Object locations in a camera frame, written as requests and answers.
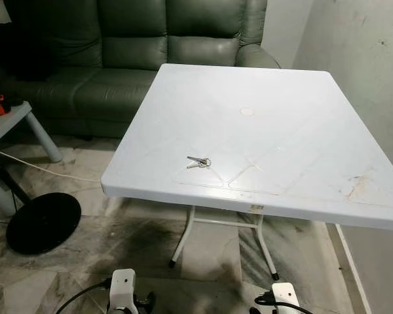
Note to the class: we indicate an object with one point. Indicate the black round stand base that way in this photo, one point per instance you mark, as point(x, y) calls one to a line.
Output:
point(42, 222)

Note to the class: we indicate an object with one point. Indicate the white skirting board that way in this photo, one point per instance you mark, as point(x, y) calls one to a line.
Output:
point(354, 271)

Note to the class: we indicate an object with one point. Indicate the white plastic folding table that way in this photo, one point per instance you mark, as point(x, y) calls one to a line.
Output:
point(249, 144)

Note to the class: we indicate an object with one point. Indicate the small grey side table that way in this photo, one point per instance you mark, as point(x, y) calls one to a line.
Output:
point(10, 121)

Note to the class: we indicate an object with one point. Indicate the green leather sofa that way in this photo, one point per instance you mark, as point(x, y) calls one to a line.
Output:
point(131, 39)

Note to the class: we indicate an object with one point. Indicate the black bundle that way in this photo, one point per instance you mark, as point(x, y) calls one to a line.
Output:
point(19, 52)

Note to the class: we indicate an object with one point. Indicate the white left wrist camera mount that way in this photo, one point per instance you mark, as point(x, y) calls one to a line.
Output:
point(123, 288)

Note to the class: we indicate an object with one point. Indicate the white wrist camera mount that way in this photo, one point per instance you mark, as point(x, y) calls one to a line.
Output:
point(123, 288)
point(285, 299)

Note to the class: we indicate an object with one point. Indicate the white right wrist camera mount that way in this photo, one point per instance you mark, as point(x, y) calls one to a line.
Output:
point(285, 299)

